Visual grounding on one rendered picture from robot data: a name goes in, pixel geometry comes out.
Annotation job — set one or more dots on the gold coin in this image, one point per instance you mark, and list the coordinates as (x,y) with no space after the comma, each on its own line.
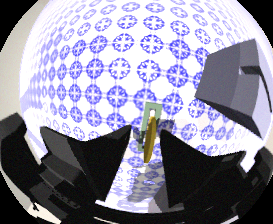
(150,139)

